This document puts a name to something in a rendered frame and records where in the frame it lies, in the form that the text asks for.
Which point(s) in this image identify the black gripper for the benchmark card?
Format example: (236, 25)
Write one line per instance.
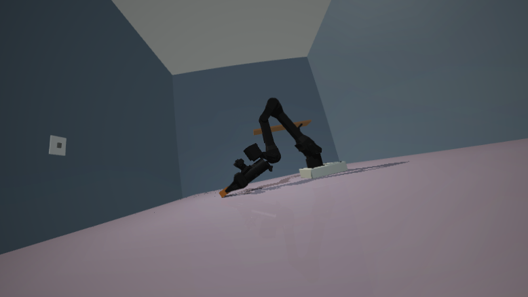
(241, 180)

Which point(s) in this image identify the orange block with black square face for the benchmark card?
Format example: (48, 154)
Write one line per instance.
(223, 193)

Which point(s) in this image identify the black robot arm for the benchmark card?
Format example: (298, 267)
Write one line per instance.
(272, 155)

